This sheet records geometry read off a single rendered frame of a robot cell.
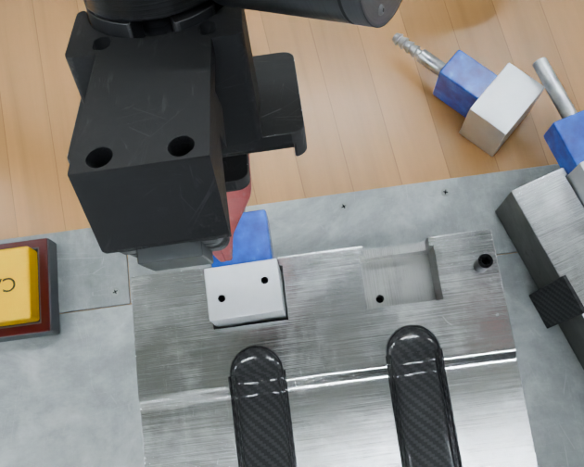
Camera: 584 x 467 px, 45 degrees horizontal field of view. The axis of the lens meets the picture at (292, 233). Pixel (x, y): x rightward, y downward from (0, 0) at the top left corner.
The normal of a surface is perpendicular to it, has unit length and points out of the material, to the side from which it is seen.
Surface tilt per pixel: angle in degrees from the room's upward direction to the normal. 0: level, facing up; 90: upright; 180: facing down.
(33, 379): 0
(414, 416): 9
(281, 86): 30
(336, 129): 0
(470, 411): 3
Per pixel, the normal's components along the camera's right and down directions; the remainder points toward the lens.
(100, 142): -0.11, -0.70
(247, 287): -0.05, -0.25
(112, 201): 0.07, 0.70
